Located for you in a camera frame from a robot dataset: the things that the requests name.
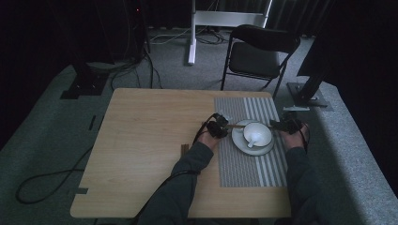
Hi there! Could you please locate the black stand with base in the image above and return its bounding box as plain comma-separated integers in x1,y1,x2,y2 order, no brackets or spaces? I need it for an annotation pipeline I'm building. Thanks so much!
59,60,109,100
286,31,329,109

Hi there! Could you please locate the black looped floor cable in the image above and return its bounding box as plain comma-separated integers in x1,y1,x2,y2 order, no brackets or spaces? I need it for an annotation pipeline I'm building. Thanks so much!
15,144,95,205

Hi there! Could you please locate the black folding chair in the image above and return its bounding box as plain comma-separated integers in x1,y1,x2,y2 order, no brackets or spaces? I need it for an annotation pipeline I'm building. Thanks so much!
220,23,301,99

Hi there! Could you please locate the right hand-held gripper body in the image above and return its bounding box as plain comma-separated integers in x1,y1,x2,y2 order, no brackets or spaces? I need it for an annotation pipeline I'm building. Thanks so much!
280,106,311,135

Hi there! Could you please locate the white floor cable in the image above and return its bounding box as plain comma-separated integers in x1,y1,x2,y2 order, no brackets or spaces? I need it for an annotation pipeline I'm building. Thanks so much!
149,27,192,45

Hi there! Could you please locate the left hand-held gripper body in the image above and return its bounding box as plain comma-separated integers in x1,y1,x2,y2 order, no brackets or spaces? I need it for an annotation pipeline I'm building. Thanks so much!
206,112,234,139

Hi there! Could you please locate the white desk frame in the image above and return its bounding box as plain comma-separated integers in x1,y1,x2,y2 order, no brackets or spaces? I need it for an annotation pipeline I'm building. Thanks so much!
187,0,274,66

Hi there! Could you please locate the dark curtain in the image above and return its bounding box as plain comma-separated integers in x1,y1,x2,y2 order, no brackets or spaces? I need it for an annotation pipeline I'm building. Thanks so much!
268,0,332,37

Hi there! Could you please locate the white ceramic spoon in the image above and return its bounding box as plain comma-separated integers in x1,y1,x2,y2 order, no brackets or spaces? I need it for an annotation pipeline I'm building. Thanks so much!
247,132,264,149

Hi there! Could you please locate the dark cabinet with red light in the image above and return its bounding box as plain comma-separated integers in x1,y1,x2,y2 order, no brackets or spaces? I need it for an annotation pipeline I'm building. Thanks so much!
125,0,148,60

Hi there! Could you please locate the grey striped placemat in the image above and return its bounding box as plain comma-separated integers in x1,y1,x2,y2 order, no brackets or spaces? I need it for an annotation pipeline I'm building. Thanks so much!
214,97,289,188

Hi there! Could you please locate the white round plate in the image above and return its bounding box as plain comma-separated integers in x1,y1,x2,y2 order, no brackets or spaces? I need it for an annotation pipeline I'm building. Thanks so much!
230,119,276,157

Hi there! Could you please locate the person's right hand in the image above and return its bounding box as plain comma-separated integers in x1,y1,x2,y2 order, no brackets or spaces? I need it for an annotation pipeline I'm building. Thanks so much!
280,123,310,151

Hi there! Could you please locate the bundle of dark floor cables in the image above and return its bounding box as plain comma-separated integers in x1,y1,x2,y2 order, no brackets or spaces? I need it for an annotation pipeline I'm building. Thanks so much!
107,46,163,90

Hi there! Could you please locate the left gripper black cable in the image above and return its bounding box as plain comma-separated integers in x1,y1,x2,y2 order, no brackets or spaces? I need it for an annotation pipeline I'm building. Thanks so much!
130,112,218,225

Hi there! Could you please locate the white bowl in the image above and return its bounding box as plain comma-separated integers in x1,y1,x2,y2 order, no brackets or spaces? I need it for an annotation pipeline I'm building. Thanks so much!
242,121,274,148

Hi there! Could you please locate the person's left hand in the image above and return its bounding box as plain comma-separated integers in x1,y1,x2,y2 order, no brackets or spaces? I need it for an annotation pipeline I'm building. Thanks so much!
197,129,222,154

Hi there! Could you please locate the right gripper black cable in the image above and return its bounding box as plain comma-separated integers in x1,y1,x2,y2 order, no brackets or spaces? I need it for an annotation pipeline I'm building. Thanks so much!
298,123,312,154

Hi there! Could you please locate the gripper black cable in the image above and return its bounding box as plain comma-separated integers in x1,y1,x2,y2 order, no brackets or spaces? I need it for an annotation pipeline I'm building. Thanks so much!
298,123,312,154
130,112,218,225

